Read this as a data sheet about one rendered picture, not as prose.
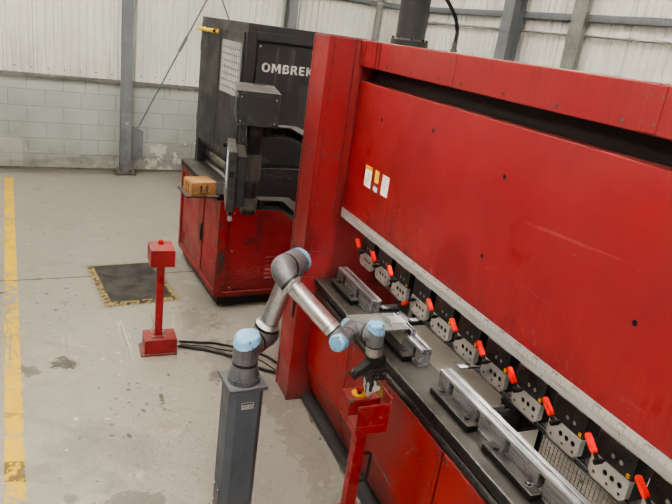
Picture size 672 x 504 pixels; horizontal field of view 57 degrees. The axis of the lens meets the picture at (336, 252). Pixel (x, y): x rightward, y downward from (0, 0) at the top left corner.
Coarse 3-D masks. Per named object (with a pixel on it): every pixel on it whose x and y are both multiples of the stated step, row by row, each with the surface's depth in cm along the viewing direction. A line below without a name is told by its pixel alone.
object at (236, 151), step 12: (228, 144) 380; (240, 144) 396; (228, 156) 365; (240, 156) 361; (228, 168) 359; (240, 168) 363; (228, 180) 361; (240, 180) 365; (228, 192) 364; (240, 192) 368; (228, 204) 366; (240, 204) 370
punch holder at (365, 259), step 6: (366, 240) 344; (366, 246) 344; (372, 246) 338; (366, 252) 344; (378, 252) 337; (360, 258) 351; (366, 258) 344; (366, 264) 344; (372, 264) 338; (372, 270) 340
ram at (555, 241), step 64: (384, 128) 324; (448, 128) 269; (512, 128) 230; (448, 192) 269; (512, 192) 230; (576, 192) 201; (640, 192) 178; (448, 256) 270; (512, 256) 231; (576, 256) 201; (640, 256) 179; (512, 320) 231; (576, 320) 202; (640, 320) 179; (576, 384) 202; (640, 384) 179; (640, 448) 179
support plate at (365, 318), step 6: (348, 318) 309; (354, 318) 309; (360, 318) 310; (366, 318) 311; (372, 318) 312; (378, 318) 313; (390, 324) 308; (396, 324) 309; (402, 324) 310; (390, 330) 303; (396, 330) 304; (402, 330) 306
